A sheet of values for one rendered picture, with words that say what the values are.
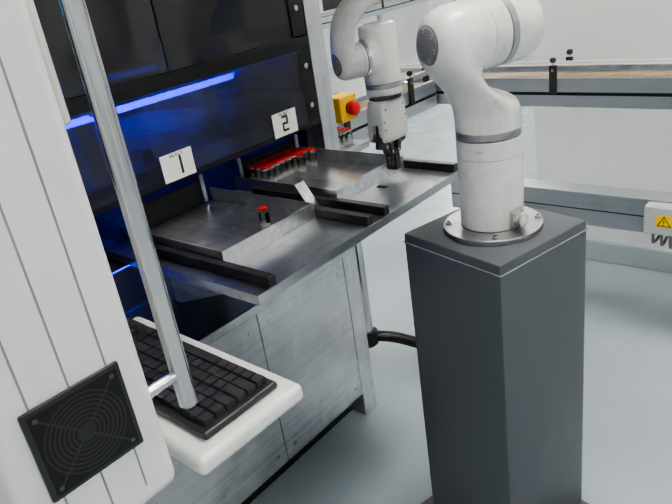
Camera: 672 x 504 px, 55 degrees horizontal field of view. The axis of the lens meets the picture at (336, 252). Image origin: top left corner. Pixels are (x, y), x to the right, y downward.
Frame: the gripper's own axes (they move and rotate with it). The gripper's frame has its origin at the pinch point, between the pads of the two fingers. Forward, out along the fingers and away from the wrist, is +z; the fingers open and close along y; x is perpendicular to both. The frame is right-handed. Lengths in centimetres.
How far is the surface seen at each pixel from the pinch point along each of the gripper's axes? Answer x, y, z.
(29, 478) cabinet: 28, 105, 1
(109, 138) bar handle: 28, 85, -30
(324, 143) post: -27.7, -6.7, -1.4
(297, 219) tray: -1.5, 33.1, 2.7
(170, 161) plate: -27, 43, -11
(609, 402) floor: 33, -51, 93
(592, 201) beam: 15, -85, 40
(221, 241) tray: -12.3, 45.3, 4.2
